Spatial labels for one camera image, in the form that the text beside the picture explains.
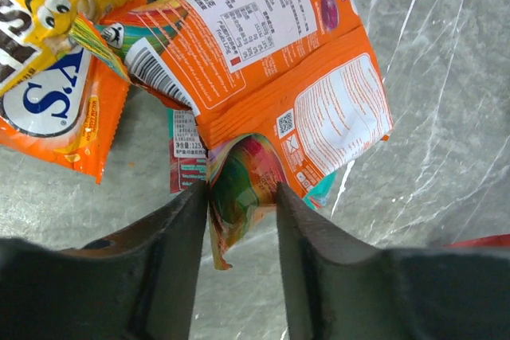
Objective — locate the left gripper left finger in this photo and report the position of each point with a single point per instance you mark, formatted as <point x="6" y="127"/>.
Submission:
<point x="137" y="283"/>

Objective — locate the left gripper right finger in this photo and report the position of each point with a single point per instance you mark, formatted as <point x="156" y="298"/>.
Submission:
<point x="339" y="287"/>

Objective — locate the orange lay's chip bag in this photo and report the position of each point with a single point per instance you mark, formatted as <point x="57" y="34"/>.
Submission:
<point x="69" y="112"/>

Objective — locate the orange skittles packet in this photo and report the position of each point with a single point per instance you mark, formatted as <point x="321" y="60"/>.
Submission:
<point x="282" y="91"/>

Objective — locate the yellow m&m's packet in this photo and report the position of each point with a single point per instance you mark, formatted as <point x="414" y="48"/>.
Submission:
<point x="35" y="33"/>

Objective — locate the red paper bag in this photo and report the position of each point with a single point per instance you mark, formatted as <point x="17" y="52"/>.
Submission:
<point x="497" y="241"/>

